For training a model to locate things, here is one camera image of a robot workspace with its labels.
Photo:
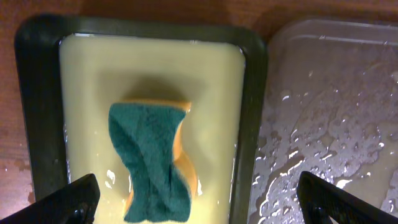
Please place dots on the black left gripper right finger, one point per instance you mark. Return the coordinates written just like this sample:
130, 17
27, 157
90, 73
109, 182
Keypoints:
323, 202

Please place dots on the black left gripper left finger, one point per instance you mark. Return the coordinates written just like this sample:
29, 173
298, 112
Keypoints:
75, 203

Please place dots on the small black tray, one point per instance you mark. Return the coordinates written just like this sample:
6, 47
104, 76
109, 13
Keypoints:
36, 45

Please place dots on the green yellow scrub sponge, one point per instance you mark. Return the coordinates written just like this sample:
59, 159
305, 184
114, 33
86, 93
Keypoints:
146, 136

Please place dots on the large brown tray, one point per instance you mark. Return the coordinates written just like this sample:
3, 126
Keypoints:
330, 108

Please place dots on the yellow-green foam pad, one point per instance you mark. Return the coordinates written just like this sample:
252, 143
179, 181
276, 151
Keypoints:
97, 71

